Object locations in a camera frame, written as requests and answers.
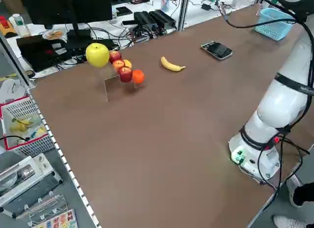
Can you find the yellow banana bunch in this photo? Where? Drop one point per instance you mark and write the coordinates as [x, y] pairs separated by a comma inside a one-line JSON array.
[[19, 126]]

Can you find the white toaster oven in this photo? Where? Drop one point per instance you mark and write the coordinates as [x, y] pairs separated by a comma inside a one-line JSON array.
[[22, 183]]

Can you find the blue plastic basket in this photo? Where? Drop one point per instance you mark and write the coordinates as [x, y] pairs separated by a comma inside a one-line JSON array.
[[267, 29]]

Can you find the red orange toy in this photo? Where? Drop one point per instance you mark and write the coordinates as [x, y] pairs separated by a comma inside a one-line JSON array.
[[6, 25]]

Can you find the black computer monitor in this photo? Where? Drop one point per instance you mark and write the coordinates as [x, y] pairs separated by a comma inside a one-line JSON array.
[[61, 7]]

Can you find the red apple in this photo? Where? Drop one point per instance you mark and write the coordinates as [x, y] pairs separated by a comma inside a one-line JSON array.
[[125, 74], [115, 56], [118, 64]]

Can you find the large yellow green fruit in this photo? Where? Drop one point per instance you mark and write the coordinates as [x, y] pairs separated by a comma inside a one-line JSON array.
[[97, 54]]

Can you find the clear plastic cup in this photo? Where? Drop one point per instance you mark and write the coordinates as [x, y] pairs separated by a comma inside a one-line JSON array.
[[165, 4]]

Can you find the person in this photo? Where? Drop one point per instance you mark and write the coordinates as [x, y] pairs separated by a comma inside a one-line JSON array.
[[304, 193]]

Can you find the colourful number puzzle board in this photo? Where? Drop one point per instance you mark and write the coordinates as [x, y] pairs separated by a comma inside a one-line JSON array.
[[63, 220]]

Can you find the small black device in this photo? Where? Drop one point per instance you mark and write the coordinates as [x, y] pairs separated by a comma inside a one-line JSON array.
[[123, 11]]

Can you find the aluminium corner post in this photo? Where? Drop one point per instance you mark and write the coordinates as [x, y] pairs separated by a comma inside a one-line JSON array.
[[17, 63]]

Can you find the black monitor stand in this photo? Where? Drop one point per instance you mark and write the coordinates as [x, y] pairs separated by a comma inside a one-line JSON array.
[[78, 36]]

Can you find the aluminium table edge rail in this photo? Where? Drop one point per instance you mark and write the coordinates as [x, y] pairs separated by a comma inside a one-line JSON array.
[[62, 158]]

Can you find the yellow lemon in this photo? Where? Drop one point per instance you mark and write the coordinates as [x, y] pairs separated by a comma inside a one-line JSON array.
[[128, 64]]

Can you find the flat black box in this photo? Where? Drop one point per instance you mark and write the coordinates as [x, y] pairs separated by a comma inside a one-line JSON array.
[[32, 53]]

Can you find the shiny compact disc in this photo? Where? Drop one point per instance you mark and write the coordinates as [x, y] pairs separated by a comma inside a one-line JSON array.
[[52, 35]]

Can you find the clear acrylic rack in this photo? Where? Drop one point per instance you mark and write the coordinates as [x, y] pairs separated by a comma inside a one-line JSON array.
[[46, 208]]

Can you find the black digital kitchen scale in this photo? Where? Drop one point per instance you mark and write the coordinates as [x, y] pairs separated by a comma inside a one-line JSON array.
[[219, 51]]

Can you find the white basket with red rim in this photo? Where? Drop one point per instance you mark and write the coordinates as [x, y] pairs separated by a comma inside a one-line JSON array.
[[14, 107]]

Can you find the orange tangerine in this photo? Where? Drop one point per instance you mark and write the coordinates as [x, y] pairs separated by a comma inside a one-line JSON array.
[[138, 76]]

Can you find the clear acrylic fruit shelf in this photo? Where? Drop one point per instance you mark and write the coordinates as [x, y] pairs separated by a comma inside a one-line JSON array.
[[111, 86]]

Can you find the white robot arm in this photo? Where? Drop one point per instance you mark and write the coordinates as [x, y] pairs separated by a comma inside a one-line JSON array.
[[277, 107]]

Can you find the black smartphone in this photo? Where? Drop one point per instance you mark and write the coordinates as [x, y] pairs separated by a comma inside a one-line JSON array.
[[128, 22]]

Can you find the aluminium frame post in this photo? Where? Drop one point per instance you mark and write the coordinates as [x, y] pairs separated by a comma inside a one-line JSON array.
[[183, 11]]

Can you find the small black charger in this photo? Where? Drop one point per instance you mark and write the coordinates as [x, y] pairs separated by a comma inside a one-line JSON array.
[[206, 6]]

